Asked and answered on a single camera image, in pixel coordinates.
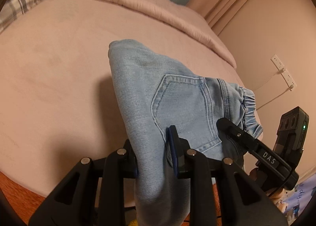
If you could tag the person's right hand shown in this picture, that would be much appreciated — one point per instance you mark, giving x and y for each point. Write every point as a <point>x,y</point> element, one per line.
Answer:
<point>259,177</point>

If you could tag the white wall power strip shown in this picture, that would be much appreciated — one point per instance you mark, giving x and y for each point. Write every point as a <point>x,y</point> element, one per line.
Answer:
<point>284,72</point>

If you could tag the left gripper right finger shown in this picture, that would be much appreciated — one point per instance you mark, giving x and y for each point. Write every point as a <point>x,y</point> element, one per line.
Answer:
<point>220,188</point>

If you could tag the black camera box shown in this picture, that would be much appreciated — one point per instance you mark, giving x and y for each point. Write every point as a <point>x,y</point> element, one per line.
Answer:
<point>290,140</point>

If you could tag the light blue denim pants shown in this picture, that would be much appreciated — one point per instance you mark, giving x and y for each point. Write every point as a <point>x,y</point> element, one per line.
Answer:
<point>153,92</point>

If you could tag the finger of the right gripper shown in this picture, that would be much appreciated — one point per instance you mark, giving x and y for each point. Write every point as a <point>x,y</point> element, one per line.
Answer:
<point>243,139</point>

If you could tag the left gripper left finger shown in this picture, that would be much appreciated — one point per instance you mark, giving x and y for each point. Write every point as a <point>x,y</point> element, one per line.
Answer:
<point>92,193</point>

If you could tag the pink bed sheet mattress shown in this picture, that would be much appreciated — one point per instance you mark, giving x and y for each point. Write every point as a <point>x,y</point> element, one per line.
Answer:
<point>57,98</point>

